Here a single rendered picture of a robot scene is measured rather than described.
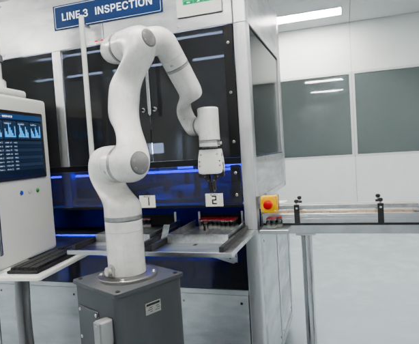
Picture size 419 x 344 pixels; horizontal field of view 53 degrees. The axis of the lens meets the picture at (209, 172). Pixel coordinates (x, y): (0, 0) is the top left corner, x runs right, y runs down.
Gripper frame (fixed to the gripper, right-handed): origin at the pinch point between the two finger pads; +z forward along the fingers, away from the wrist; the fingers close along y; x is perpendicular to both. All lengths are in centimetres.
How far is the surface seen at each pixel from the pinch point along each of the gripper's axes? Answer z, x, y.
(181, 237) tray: 19.9, 2.1, 13.7
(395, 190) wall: 59, -482, -125
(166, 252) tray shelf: 22.8, 16.0, 14.9
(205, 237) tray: 19.8, 2.3, 3.7
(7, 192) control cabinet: -2, 13, 88
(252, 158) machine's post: -9.7, -23.5, -12.3
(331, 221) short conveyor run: 21, -34, -44
